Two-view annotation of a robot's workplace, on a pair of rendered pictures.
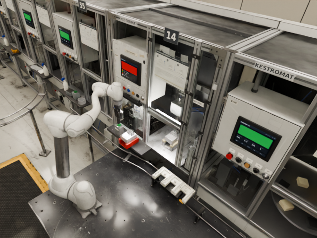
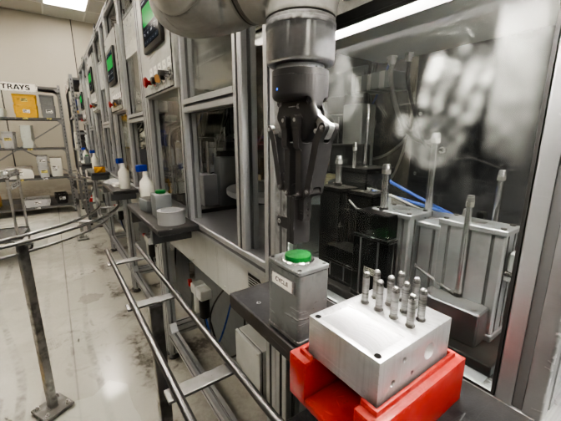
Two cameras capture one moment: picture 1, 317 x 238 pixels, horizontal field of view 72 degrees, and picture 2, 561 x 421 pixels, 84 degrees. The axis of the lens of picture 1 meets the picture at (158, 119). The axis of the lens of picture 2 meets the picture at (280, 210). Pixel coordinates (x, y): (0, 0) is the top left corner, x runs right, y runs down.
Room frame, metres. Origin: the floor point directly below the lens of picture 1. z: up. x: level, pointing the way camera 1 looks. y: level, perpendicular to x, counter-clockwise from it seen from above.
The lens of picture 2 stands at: (1.24, 0.30, 1.21)
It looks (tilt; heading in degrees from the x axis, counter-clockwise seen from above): 13 degrees down; 15
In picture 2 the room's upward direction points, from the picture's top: straight up
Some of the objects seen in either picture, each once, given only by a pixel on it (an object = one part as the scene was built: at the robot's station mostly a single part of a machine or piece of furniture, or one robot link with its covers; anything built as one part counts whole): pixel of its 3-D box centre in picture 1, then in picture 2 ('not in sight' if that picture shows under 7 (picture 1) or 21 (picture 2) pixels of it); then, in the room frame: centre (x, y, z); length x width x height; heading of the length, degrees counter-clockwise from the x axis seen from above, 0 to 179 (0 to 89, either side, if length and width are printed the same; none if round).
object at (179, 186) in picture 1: (172, 185); not in sight; (1.16, -0.18, 0.84); 0.36 x 0.14 x 0.10; 50
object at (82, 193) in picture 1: (83, 193); not in sight; (1.00, 0.55, 0.85); 0.18 x 0.16 x 0.22; 75
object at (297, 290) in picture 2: (120, 129); (301, 291); (1.68, 0.39, 0.97); 0.08 x 0.08 x 0.12; 50
